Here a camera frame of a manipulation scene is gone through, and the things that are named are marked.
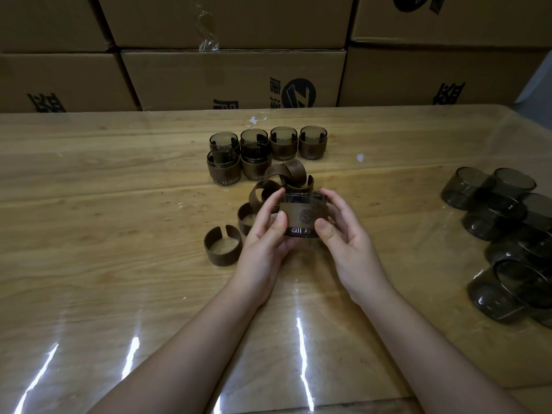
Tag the person's left hand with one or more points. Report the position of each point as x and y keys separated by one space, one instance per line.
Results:
x=258 y=263

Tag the person's right hand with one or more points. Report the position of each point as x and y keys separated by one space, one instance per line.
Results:
x=358 y=263

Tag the smoky tinted glass cup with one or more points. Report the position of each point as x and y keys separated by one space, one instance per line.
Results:
x=223 y=157
x=255 y=151
x=283 y=132
x=224 y=137
x=313 y=131
x=254 y=134
x=302 y=197

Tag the pile of brown sleeve rings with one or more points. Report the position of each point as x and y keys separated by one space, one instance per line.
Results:
x=297 y=168

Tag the cluster of smoky glass cups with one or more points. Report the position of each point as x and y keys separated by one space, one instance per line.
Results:
x=496 y=211

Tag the person's right forearm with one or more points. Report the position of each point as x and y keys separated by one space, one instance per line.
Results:
x=440 y=362

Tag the person's left forearm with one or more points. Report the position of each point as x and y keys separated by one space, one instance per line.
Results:
x=181 y=362

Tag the white paper scrap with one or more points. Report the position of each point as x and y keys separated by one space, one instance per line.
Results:
x=255 y=120

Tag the stack of brown cardboard boxes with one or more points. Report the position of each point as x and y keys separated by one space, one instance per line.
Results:
x=233 y=77

